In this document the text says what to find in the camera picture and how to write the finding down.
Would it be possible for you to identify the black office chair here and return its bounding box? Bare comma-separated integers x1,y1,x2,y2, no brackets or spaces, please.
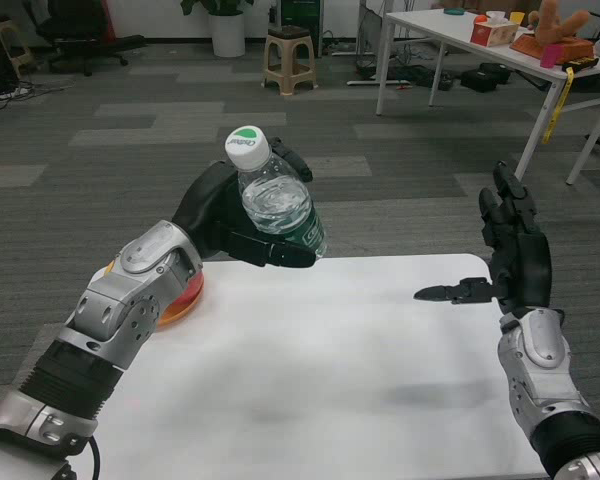
34,0,147,77

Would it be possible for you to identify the green potted plant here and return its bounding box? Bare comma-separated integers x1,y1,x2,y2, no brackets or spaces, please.
180,0,256,17

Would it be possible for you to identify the beige plastic stool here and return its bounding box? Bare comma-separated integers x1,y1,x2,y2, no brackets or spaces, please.
0,17,31,79
262,25,317,96

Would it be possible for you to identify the black green computer tower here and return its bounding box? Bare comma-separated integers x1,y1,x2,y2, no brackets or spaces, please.
279,0,326,57

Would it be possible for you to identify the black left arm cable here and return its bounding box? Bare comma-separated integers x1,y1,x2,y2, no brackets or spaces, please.
87,433,103,480

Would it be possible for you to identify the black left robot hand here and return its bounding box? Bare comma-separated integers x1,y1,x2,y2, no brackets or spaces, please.
171,135,317,270

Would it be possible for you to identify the white long-legged table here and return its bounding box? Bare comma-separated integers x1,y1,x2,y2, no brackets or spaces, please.
376,5,600,186

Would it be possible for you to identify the orange brown box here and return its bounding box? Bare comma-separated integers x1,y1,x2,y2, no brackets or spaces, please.
509,32,595,64

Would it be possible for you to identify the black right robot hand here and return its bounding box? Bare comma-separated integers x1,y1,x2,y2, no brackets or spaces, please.
412,159,554,316

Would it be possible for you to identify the orange plastic plate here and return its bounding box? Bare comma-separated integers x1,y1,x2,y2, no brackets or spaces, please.
103,258,204,330

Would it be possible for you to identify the black bag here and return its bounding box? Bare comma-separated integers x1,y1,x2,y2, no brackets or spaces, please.
459,63,511,94
404,64,454,91

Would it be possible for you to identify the clear water bottle green label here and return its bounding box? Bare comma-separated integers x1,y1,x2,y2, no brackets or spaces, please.
223,124,329,260

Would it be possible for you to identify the black yellow tool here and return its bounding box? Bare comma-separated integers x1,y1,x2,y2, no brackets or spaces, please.
562,55,600,71

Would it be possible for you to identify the red plastic plate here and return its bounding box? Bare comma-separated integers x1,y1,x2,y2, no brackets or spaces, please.
172,267,205,306

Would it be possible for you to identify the red white tissue box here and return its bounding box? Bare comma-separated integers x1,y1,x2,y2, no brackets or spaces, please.
469,9,521,49

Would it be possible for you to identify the white plant pot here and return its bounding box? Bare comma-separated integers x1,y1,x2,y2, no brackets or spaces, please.
210,12,247,58

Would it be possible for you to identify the orange plush toy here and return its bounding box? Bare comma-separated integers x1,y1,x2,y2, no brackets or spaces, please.
527,0,591,49

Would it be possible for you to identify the yellow hanging tag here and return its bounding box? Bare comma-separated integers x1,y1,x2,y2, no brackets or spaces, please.
541,68,575,145

